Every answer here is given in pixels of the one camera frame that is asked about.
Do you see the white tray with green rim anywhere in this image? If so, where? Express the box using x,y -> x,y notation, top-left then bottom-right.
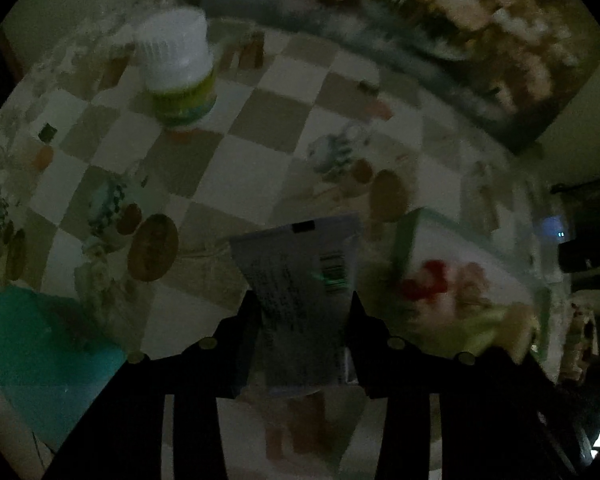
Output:
390,207 -> 553,361

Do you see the checkered printed tablecloth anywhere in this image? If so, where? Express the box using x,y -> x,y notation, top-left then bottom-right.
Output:
0,10 -> 571,480

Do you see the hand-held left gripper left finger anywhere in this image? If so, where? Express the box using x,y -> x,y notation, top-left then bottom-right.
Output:
40,290 -> 261,480

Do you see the printed cloth bundle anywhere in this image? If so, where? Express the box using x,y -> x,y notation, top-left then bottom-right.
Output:
565,300 -> 600,386

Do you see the floral painting canvas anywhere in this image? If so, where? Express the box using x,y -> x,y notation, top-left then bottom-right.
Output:
200,0 -> 600,153

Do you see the white bottle with green label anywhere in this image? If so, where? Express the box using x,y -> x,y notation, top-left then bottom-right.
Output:
132,7 -> 217,131

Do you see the light blue tissue packet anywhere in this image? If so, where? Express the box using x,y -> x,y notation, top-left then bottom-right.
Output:
229,212 -> 366,400

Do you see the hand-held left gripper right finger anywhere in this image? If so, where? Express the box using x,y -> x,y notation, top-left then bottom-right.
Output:
347,292 -> 581,480

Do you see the teal soft packet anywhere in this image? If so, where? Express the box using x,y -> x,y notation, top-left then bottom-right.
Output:
0,284 -> 128,453

